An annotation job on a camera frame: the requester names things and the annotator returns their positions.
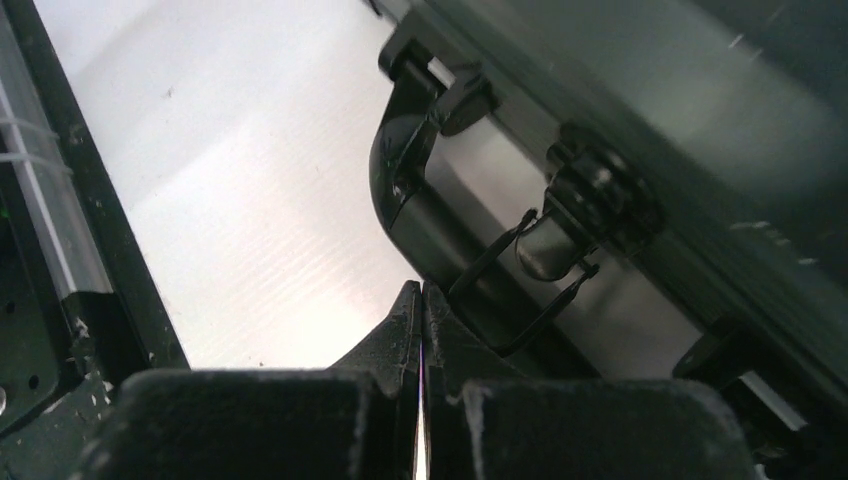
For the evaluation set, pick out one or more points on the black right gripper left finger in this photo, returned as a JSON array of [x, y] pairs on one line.
[[356, 419]]

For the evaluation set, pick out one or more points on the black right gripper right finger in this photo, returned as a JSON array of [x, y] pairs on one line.
[[485, 420]]

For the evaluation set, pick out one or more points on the black poker chip case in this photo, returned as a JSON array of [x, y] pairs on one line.
[[704, 140]]

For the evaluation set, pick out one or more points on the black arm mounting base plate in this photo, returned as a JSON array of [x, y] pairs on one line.
[[80, 312]]

